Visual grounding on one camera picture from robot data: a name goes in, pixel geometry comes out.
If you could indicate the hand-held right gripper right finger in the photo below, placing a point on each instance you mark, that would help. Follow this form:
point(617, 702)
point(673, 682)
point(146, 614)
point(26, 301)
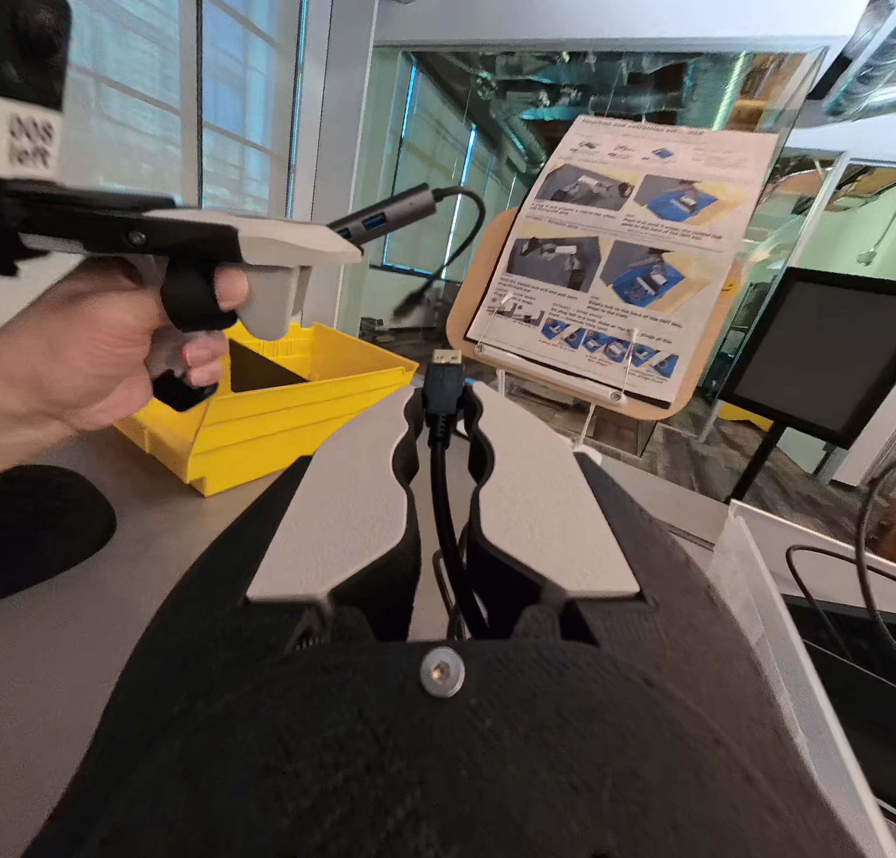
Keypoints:
point(553, 522)

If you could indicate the printed instruction sheet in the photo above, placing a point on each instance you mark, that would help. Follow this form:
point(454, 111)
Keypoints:
point(630, 242)

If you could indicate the glass window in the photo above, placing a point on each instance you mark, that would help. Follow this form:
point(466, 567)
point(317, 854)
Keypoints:
point(427, 172)
point(126, 67)

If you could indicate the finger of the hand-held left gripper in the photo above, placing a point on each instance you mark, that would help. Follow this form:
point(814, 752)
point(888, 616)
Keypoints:
point(301, 245)

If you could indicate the white metal stand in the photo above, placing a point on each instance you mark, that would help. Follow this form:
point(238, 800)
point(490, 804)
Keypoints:
point(546, 371)

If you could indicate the person's left hand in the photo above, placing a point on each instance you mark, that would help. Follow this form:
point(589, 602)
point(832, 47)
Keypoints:
point(70, 354)

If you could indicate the black framed panel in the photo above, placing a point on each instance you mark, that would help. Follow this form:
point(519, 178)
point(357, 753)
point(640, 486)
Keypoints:
point(812, 354)

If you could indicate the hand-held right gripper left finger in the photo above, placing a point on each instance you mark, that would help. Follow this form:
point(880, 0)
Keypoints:
point(336, 522)

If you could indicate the grey USB hub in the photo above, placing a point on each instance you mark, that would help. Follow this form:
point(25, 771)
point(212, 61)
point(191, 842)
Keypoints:
point(392, 210)

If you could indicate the yellow storage bin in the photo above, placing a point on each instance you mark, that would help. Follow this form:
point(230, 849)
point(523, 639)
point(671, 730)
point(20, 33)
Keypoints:
point(280, 424)

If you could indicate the black bin divider plate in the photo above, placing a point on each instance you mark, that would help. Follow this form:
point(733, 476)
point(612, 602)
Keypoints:
point(259, 371)

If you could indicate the clear plastic bin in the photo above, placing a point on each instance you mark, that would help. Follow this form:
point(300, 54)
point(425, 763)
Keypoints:
point(770, 662)

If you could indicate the instruction sheet on wooden stand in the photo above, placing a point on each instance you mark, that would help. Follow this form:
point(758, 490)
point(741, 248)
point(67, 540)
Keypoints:
point(476, 291)

